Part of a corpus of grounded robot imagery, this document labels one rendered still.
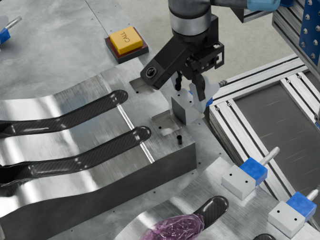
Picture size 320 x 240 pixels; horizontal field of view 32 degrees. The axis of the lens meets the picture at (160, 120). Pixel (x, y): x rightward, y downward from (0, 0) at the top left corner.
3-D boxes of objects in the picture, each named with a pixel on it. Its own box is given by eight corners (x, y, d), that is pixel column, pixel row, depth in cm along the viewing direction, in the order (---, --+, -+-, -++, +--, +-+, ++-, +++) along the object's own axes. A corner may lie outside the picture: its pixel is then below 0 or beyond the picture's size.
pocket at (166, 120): (173, 119, 113) (172, 107, 110) (185, 137, 109) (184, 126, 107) (153, 128, 112) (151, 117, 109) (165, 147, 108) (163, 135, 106)
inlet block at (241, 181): (266, 149, 109) (268, 133, 105) (287, 164, 107) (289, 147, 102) (221, 191, 104) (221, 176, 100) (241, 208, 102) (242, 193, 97)
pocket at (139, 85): (150, 85, 119) (148, 73, 116) (161, 101, 116) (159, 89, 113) (131, 93, 118) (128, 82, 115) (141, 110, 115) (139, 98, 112)
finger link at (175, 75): (196, 80, 121) (203, 59, 113) (174, 94, 119) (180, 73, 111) (187, 70, 122) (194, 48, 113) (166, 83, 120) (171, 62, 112)
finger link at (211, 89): (227, 106, 114) (218, 69, 109) (205, 121, 113) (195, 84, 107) (218, 101, 117) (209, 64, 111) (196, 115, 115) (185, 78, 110)
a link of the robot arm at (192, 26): (185, 25, 95) (157, 2, 99) (186, 45, 98) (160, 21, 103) (219, 6, 97) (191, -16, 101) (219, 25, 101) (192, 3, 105)
